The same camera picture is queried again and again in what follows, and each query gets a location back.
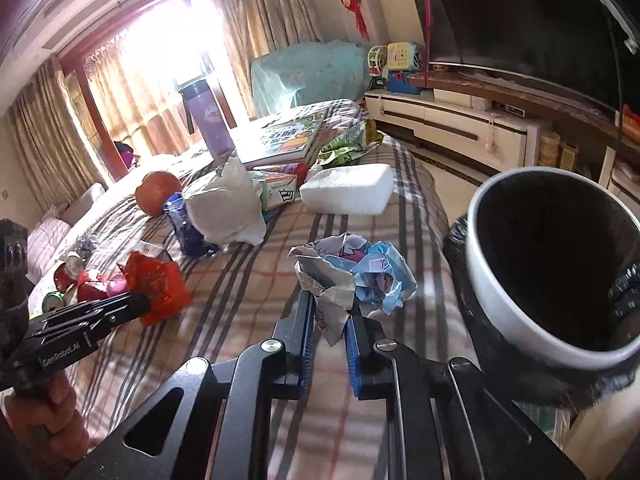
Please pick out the blue plastic snack wrapper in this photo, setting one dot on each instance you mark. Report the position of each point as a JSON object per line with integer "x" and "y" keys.
{"x": 192, "y": 243}

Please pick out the pink plastic blister pack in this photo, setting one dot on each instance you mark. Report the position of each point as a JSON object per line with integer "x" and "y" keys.
{"x": 116, "y": 285}

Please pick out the left beige curtain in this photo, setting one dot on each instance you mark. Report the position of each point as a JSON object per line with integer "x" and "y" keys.
{"x": 58, "y": 160}

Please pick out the green milk carton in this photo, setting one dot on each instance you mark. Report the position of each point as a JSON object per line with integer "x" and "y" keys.
{"x": 276, "y": 189}

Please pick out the plaid checkered table cloth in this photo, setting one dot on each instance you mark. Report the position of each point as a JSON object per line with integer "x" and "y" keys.
{"x": 237, "y": 297}

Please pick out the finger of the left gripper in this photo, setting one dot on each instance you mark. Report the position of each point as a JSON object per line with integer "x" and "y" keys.
{"x": 115, "y": 309}

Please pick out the children's picture book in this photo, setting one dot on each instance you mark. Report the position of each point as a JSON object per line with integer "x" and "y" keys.
{"x": 278, "y": 141}

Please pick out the black flat screen television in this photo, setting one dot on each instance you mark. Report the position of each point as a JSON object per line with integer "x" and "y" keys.
{"x": 583, "y": 49}

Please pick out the red apple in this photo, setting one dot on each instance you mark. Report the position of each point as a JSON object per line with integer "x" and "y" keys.
{"x": 155, "y": 189}

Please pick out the white foam block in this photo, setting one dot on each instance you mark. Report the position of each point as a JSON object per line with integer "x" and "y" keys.
{"x": 362, "y": 190}

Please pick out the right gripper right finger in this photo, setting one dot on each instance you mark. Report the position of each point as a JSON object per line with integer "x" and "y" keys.
{"x": 443, "y": 420}

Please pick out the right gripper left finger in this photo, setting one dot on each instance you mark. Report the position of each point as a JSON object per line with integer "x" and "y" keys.
{"x": 211, "y": 420}

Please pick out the purple water bottle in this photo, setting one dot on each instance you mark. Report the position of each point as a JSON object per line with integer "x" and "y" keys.
{"x": 202, "y": 111}

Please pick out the red crushed drink can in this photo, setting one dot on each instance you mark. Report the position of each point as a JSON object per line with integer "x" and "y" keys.
{"x": 67, "y": 273}

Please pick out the white tv cabinet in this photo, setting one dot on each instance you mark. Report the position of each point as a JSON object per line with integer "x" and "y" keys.
{"x": 465, "y": 140}

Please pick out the red white 1928 carton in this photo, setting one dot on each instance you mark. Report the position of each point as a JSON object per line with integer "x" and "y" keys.
{"x": 151, "y": 250}

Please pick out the teal cloth covered furniture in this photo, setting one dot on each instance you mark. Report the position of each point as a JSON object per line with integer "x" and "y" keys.
{"x": 306, "y": 74}

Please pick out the person's left hand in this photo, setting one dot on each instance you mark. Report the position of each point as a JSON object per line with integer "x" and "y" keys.
{"x": 51, "y": 424}

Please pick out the crumpled silver foil wrapper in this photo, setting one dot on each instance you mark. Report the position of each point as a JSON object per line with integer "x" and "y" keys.
{"x": 85, "y": 246}

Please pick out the white round trash bin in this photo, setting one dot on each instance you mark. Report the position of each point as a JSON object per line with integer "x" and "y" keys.
{"x": 548, "y": 254}

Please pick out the green drink can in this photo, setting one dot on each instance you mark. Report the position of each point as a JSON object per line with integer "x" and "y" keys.
{"x": 53, "y": 301}

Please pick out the right beige curtain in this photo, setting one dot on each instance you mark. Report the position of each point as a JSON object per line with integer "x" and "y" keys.
{"x": 256, "y": 28}

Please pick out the beige curtain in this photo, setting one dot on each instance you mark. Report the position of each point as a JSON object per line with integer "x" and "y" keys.
{"x": 256, "y": 28}
{"x": 58, "y": 160}

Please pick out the small red snack packet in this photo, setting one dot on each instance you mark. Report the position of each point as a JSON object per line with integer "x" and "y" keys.
{"x": 91, "y": 285}

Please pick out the printed paper ball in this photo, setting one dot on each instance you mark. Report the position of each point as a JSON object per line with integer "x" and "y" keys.
{"x": 343, "y": 270}

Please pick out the red snack bag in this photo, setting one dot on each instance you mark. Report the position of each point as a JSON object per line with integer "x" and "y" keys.
{"x": 159, "y": 281}

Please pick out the green snack wrapper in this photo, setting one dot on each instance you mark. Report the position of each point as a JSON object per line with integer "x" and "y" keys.
{"x": 350, "y": 146}

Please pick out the white tissue paper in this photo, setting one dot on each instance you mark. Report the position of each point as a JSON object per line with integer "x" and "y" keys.
{"x": 225, "y": 207}

